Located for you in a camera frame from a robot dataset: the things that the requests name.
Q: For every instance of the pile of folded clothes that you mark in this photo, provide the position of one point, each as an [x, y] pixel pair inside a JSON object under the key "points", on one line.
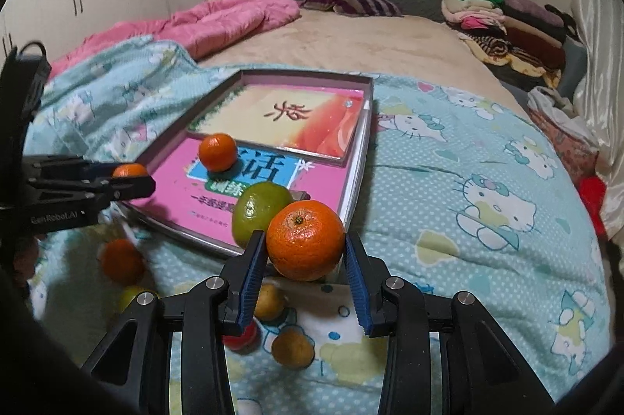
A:
{"points": [[487, 15]]}

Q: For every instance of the reddish floral fabric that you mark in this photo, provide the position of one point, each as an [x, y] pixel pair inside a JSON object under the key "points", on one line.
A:
{"points": [[568, 142]]}

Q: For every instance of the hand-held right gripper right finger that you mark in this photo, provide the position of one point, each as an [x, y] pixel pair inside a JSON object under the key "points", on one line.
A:
{"points": [[358, 290]]}

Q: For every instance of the green citrus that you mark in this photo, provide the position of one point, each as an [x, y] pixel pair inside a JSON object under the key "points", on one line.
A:
{"points": [[253, 210]]}

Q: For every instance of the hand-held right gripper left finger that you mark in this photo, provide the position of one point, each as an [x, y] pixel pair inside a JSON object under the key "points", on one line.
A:
{"points": [[251, 281]]}

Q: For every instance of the white crumpled cloth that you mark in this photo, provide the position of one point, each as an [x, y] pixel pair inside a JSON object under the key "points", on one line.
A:
{"points": [[546, 99]]}

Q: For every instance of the brown longan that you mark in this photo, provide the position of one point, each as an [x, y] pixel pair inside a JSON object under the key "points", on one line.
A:
{"points": [[129, 297], [292, 347], [269, 302]]}

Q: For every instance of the person's left hand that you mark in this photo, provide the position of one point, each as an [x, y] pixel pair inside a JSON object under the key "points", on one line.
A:
{"points": [[24, 259]]}

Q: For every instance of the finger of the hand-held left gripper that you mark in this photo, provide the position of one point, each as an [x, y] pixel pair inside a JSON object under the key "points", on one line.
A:
{"points": [[63, 164], [136, 188]]}

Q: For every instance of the pink quilt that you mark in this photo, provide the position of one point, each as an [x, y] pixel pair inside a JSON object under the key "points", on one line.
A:
{"points": [[219, 20]]}

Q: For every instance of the beige bed sheet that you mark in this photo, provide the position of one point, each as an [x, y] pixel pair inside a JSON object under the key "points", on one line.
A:
{"points": [[365, 44]]}

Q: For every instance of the purple striped pillow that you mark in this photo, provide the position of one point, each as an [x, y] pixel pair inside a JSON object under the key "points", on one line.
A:
{"points": [[351, 0]]}

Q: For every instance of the red cloth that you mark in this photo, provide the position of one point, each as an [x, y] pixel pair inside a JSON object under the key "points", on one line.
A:
{"points": [[592, 195]]}

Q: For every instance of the cartoon cat print blanket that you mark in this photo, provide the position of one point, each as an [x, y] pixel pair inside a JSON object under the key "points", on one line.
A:
{"points": [[463, 200]]}

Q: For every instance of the shallow cardboard box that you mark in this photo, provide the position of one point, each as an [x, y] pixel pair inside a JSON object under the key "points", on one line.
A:
{"points": [[358, 161]]}

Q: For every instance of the large orange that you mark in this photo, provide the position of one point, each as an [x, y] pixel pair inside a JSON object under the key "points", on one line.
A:
{"points": [[304, 239]]}

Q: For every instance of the red and cream book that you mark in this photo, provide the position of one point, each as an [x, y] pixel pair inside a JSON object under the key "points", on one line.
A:
{"points": [[292, 112]]}

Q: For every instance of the red cherry tomato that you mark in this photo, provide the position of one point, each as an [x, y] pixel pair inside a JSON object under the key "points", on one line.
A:
{"points": [[244, 338]]}

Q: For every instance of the pink book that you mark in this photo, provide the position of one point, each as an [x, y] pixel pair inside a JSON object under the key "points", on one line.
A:
{"points": [[170, 186]]}

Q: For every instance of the grey cloth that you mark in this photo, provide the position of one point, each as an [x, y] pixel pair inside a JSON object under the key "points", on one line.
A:
{"points": [[575, 64]]}

